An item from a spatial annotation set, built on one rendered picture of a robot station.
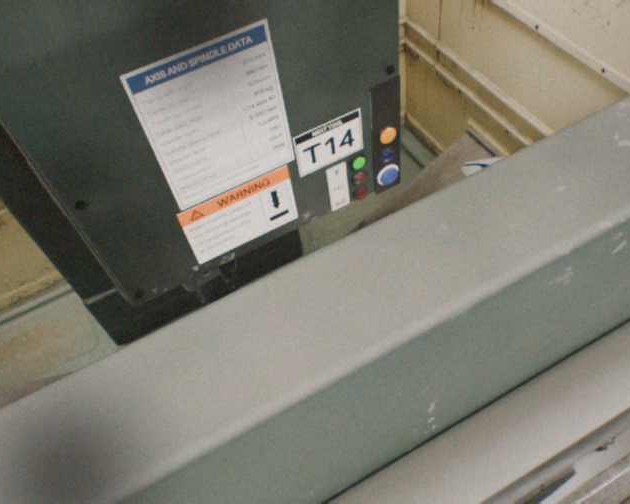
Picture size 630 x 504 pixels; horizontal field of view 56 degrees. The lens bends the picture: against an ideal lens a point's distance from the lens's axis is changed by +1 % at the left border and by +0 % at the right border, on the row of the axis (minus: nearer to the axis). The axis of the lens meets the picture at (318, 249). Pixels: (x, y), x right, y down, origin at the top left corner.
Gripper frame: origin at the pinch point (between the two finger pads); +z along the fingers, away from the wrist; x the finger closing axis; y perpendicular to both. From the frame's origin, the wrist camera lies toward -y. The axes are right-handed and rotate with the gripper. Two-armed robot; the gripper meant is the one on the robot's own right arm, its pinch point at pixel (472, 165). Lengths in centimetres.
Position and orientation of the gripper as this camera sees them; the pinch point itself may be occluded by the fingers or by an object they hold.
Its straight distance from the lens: 80.0
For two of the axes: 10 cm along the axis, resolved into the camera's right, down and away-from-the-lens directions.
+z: -8.5, -3.6, 4.0
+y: 1.1, 6.1, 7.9
